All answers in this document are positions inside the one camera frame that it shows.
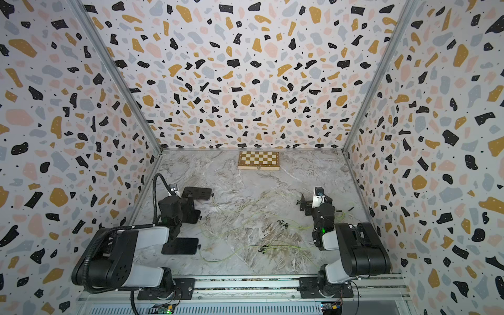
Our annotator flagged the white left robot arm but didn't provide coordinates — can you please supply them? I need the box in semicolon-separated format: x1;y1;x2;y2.
71;184;200;302

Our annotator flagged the wooden chessboard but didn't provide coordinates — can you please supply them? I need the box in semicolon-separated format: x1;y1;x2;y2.
238;151;280;171

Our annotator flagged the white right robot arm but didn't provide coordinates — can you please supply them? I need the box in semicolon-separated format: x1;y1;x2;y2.
297;187;391;290

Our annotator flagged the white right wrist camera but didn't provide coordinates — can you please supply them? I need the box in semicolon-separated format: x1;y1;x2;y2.
312;187;326;208

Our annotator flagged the black smartphone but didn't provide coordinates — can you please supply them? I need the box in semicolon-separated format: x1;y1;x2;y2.
182;209;201;224
182;186;213;200
161;238;200;255

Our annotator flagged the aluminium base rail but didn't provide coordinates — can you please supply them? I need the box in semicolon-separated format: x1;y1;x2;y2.
76;274;416;314

